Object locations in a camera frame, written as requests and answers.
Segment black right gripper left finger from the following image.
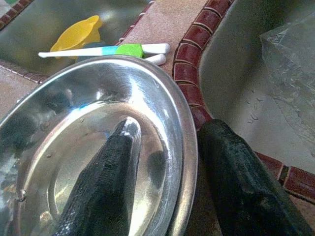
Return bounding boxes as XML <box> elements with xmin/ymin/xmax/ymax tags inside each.
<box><xmin>53</xmin><ymin>117</ymin><xmax>141</xmax><ymax>236</ymax></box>

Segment small steel bowl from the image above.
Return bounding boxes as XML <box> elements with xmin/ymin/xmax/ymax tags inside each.
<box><xmin>0</xmin><ymin>54</ymin><xmax>199</xmax><ymax>236</ymax></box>

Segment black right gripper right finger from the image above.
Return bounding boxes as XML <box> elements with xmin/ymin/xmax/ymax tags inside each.
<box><xmin>198</xmin><ymin>119</ymin><xmax>313</xmax><ymax>236</ymax></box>

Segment clear plastic bag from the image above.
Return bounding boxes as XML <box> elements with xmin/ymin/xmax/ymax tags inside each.
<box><xmin>259</xmin><ymin>14</ymin><xmax>315</xmax><ymax>153</ymax></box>

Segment stainless steel double sink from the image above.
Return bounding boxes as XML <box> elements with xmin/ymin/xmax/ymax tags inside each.
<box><xmin>0</xmin><ymin>0</ymin><xmax>315</xmax><ymax>174</ymax></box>

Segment white chopsticks with green clip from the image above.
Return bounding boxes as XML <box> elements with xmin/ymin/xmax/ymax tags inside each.
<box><xmin>38</xmin><ymin>43</ymin><xmax>171</xmax><ymax>66</ymax></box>

